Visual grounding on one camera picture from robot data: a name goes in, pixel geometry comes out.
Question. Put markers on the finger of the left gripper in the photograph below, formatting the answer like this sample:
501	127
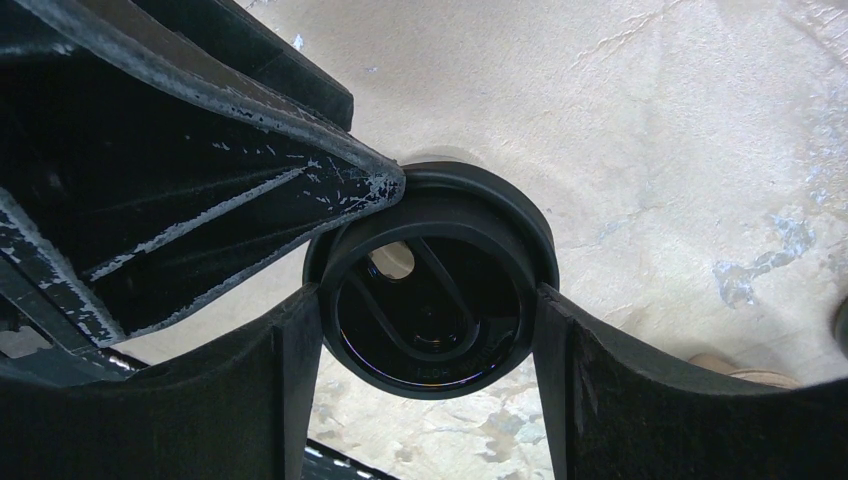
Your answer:
227	32

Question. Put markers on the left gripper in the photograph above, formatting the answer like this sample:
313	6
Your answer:
141	178

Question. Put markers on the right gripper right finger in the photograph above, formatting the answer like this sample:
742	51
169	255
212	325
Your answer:
615	407

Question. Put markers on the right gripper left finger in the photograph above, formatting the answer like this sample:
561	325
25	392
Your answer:
46	430

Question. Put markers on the black cup lid front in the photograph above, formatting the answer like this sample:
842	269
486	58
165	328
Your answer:
435	297

